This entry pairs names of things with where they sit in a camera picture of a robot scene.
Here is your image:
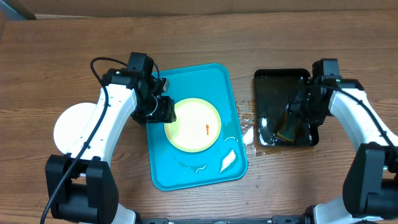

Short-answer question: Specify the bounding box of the yellow green sponge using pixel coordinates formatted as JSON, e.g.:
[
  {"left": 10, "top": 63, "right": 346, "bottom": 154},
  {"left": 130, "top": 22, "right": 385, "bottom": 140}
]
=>
[{"left": 275, "top": 112, "right": 302, "bottom": 142}]

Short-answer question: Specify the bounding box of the green rimmed plate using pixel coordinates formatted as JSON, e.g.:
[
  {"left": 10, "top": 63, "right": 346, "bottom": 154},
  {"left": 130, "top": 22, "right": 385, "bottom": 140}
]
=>
[{"left": 164, "top": 98, "right": 221, "bottom": 153}]

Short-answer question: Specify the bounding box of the white plate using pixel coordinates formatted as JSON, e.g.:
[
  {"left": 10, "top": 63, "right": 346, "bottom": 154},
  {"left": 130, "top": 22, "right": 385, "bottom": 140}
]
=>
[{"left": 53, "top": 103, "right": 96, "bottom": 154}]

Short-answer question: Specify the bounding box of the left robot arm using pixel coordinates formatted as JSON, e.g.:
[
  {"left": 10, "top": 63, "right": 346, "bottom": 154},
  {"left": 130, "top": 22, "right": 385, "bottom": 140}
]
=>
[{"left": 42, "top": 52, "right": 177, "bottom": 223}]

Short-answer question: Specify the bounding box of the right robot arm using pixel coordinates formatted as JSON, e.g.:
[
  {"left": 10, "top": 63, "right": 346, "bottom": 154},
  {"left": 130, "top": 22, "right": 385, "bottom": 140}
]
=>
[{"left": 289, "top": 58, "right": 397, "bottom": 224}]

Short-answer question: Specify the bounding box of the black water tray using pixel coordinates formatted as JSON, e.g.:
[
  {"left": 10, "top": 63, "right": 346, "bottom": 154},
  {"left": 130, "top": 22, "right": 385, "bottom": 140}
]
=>
[{"left": 254, "top": 68, "right": 319, "bottom": 147}]

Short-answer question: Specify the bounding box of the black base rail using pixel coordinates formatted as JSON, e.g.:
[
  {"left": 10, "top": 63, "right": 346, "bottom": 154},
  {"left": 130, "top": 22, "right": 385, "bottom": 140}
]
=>
[{"left": 136, "top": 215, "right": 313, "bottom": 224}]

